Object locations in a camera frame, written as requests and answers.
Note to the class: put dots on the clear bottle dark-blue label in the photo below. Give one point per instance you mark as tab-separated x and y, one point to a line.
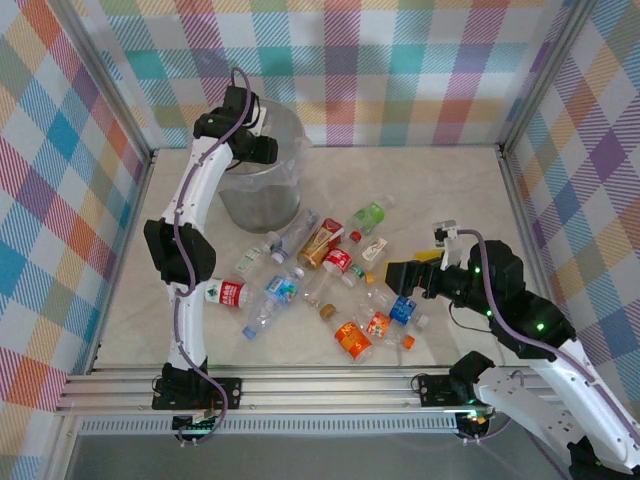
402	310

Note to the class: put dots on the yellow bottle cap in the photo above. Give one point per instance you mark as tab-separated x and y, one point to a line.
370	277

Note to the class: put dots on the clear plastic bin liner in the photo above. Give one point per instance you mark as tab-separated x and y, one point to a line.
301	150

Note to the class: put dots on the white label bottle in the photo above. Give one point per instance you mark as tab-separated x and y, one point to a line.
375	249

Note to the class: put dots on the small green label bottle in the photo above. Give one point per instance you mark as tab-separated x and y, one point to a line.
354	275

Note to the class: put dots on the clear bottle orange cap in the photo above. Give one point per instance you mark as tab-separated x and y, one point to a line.
379	324

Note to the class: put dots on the clear plastic bin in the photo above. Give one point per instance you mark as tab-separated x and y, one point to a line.
260	210

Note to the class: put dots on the red label cola bottle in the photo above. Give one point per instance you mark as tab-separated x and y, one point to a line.
339	260

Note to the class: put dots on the orange label bottle brown cap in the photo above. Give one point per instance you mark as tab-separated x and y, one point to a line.
352	340

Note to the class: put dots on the crushed clear bottle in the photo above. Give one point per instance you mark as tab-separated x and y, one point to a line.
316	285

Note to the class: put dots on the bluish clear bottle white cap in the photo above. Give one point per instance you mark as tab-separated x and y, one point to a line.
300	235

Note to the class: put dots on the clear bottle light-blue label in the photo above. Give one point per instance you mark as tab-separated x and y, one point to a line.
281	290

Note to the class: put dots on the clear bottle red label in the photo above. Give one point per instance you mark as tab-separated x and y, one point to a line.
230	294

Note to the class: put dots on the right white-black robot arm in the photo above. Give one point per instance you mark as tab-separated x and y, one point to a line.
525	405

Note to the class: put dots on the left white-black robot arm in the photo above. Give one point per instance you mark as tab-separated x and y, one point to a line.
187	325

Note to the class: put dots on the multicolour plaid cloth panel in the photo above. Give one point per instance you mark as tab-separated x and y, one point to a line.
600	200
40	200
350	75

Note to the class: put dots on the small controller board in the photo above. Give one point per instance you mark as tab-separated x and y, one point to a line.
475	420
197	425

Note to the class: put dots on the grey metal sheet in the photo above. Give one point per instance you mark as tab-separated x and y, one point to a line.
325	460

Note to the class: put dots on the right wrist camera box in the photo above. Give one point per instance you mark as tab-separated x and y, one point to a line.
452	245

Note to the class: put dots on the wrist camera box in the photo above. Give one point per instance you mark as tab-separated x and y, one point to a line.
258	119
452	245

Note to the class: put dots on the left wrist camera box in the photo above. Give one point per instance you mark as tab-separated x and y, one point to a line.
258	119

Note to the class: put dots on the aluminium table side rail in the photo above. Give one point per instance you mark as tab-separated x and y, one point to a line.
137	210
520	210

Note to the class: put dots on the aluminium frame post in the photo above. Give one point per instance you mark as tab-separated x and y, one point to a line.
545	75
110	85

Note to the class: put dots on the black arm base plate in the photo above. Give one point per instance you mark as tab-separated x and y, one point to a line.
235	385
435	397

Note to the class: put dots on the aluminium mounting rail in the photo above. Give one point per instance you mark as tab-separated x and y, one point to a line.
325	395

